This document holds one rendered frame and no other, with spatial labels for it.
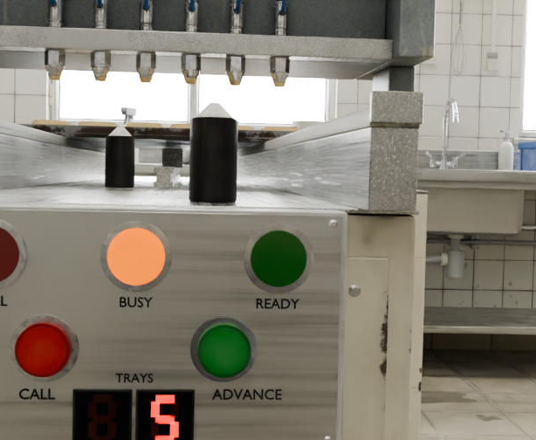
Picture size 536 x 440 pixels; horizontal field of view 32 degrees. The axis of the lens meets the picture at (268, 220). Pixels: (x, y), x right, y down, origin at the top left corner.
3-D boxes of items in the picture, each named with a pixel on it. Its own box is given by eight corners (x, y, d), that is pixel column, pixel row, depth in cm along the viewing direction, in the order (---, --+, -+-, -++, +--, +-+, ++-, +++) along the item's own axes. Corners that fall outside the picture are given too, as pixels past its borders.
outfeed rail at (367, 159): (223, 178, 252) (224, 153, 252) (235, 178, 252) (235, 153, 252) (368, 211, 52) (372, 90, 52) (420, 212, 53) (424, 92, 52)
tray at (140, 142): (317, 143, 123) (318, 132, 123) (10, 134, 119) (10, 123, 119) (274, 151, 183) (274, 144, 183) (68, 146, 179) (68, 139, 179)
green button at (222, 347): (196, 372, 53) (197, 320, 53) (248, 372, 54) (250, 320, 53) (196, 378, 52) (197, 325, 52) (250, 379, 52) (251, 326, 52)
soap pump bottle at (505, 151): (499, 172, 441) (500, 129, 440) (495, 172, 448) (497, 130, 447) (514, 173, 441) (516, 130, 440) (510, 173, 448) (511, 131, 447)
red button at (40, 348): (18, 371, 52) (19, 319, 52) (72, 372, 53) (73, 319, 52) (13, 378, 51) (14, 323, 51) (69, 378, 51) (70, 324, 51)
